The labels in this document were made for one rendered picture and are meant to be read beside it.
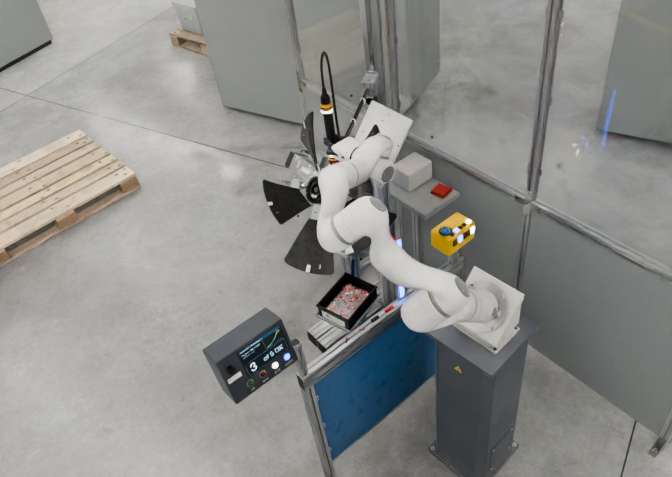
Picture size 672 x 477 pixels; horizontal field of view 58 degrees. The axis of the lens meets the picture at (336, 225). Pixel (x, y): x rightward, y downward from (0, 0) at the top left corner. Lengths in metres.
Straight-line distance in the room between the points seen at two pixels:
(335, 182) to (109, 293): 2.68
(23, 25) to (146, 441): 5.51
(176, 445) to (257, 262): 1.31
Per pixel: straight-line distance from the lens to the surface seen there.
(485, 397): 2.47
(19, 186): 5.38
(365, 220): 1.74
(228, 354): 2.01
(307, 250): 2.62
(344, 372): 2.59
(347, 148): 2.27
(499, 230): 3.07
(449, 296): 1.89
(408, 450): 3.17
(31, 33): 7.98
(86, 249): 4.69
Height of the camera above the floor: 2.81
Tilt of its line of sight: 42 degrees down
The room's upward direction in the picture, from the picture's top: 9 degrees counter-clockwise
